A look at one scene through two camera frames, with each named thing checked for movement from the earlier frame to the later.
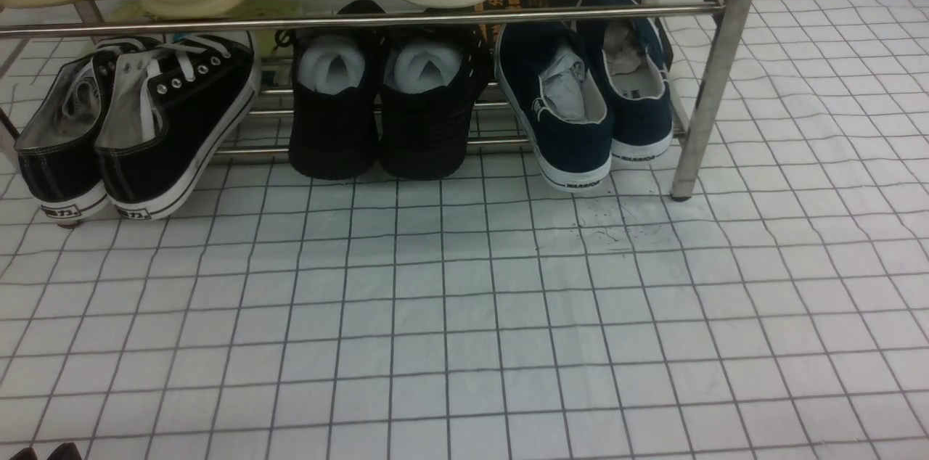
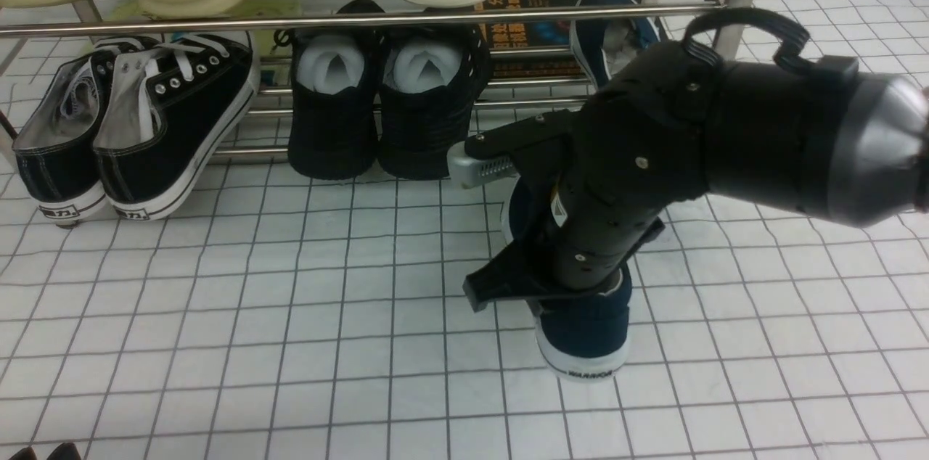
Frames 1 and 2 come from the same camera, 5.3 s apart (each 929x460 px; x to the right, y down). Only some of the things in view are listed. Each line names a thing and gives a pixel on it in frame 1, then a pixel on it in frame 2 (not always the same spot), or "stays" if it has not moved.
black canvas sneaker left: [59, 170] stays
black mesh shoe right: [429, 76] stays
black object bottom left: [68, 451] stays
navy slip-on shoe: [551, 80] -> [581, 339]
